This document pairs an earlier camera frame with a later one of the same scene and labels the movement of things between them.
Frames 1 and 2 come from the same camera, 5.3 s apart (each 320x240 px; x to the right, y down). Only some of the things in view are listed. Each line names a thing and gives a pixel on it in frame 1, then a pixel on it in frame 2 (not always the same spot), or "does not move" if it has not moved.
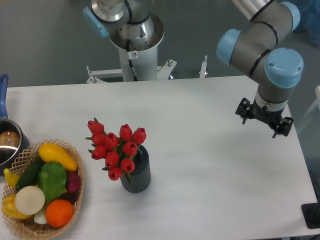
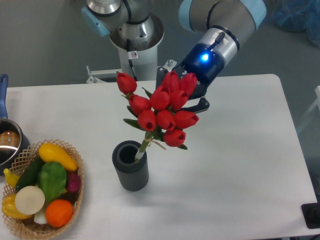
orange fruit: x=58 y=213 does not move
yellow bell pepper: x=9 y=207 does not move
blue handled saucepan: x=13 y=142 does not move
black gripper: x=282 y=125 to x=206 y=63
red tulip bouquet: x=118 y=155 to x=157 y=112
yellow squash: x=50 y=152 does not move
